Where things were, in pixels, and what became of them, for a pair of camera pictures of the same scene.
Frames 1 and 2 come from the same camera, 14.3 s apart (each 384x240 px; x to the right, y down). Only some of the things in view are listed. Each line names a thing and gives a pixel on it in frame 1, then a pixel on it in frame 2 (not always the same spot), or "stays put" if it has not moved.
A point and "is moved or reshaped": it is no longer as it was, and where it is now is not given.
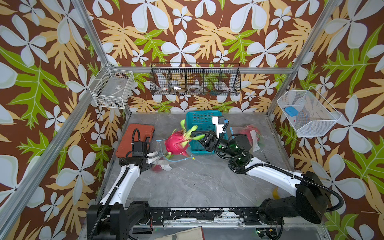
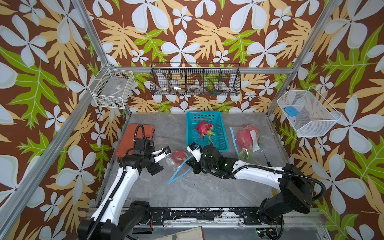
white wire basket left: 113,89 stays put
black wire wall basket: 192,78 stays put
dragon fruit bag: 178,141 → 205,129
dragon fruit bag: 156,168 is moved or reshaped
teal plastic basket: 203,119 stays put
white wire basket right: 310,114 stays put
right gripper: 213,143 → 194,165
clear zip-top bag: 172,150 → 177,158
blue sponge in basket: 291,111 stays put
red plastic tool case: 126,144 stays put
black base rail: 171,215 stays put
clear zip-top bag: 253,134 stays put
